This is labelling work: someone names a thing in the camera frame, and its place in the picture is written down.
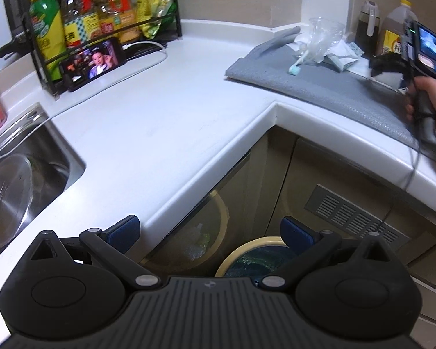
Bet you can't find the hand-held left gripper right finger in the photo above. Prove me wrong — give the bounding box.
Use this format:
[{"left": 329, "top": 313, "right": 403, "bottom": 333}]
[{"left": 260, "top": 216, "right": 392, "bottom": 289}]

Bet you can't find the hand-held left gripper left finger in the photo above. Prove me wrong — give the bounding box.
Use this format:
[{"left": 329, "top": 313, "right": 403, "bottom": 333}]
[{"left": 31, "top": 214, "right": 161, "bottom": 289}]

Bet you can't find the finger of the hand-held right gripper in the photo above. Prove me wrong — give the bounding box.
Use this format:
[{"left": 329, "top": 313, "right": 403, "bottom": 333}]
[{"left": 370, "top": 52, "right": 408, "bottom": 78}]

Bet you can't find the yellow rimmed trash bin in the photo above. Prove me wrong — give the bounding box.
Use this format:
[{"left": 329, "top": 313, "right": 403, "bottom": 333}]
[{"left": 214, "top": 236, "right": 299, "bottom": 281}]

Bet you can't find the white paper towel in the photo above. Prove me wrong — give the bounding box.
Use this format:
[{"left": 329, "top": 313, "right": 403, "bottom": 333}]
[{"left": 327, "top": 40, "right": 361, "bottom": 72}]

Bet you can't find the amber cooking wine jug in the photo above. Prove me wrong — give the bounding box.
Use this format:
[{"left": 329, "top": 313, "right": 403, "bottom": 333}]
[{"left": 376, "top": 0, "right": 419, "bottom": 58}]

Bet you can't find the dark sauce bottle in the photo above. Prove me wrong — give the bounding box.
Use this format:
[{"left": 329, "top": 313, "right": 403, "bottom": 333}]
[{"left": 356, "top": 0, "right": 382, "bottom": 58}]

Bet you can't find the grey vent grille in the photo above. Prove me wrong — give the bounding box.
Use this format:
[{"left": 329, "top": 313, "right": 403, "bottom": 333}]
[{"left": 304, "top": 184, "right": 410, "bottom": 252}]

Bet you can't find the grey mat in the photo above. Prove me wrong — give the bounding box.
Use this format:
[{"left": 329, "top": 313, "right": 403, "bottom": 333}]
[{"left": 225, "top": 25, "right": 436, "bottom": 170}]

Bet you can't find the clear plastic cup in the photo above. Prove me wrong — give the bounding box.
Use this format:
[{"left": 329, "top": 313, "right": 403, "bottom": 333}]
[{"left": 308, "top": 17, "right": 346, "bottom": 63}]

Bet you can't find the white stick with teal tip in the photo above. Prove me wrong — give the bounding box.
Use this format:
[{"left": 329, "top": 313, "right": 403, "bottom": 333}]
[{"left": 289, "top": 49, "right": 312, "bottom": 78}]

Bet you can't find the stainless steel sink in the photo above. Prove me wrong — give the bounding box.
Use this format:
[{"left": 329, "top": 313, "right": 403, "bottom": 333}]
[{"left": 0, "top": 102, "right": 87, "bottom": 262}]

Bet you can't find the steel pot lid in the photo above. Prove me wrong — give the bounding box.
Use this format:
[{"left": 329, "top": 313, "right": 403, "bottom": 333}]
[{"left": 0, "top": 153, "right": 36, "bottom": 250}]

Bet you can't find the black smartphone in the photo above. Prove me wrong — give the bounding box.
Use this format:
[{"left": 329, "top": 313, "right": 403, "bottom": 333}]
[{"left": 60, "top": 37, "right": 126, "bottom": 92}]

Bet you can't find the green bottle with yellow cap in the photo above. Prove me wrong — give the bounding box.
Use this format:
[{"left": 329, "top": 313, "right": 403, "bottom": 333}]
[{"left": 29, "top": 0, "right": 68, "bottom": 81}]

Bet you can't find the clear bottle with red cap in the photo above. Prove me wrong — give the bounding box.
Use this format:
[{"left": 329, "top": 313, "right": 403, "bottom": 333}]
[{"left": 60, "top": 0, "right": 100, "bottom": 48}]

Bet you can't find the yellow green snack bag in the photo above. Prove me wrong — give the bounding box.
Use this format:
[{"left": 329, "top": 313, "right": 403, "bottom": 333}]
[{"left": 136, "top": 0, "right": 177, "bottom": 39}]

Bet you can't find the oil bottle with orange label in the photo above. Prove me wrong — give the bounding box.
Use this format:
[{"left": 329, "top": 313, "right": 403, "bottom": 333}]
[{"left": 94, "top": 0, "right": 140, "bottom": 44}]

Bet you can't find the black cable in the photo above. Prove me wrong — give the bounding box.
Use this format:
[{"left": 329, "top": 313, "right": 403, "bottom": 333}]
[{"left": 403, "top": 80, "right": 424, "bottom": 191}]

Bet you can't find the black wire rack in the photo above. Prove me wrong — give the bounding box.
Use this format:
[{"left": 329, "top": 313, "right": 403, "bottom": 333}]
[{"left": 12, "top": 0, "right": 183, "bottom": 99}]

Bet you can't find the white charging cable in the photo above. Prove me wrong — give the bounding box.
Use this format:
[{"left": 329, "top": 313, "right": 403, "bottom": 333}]
[{"left": 123, "top": 40, "right": 168, "bottom": 78}]

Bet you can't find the black pan handle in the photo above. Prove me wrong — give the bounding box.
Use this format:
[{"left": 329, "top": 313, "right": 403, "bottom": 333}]
[{"left": 0, "top": 37, "right": 27, "bottom": 78}]

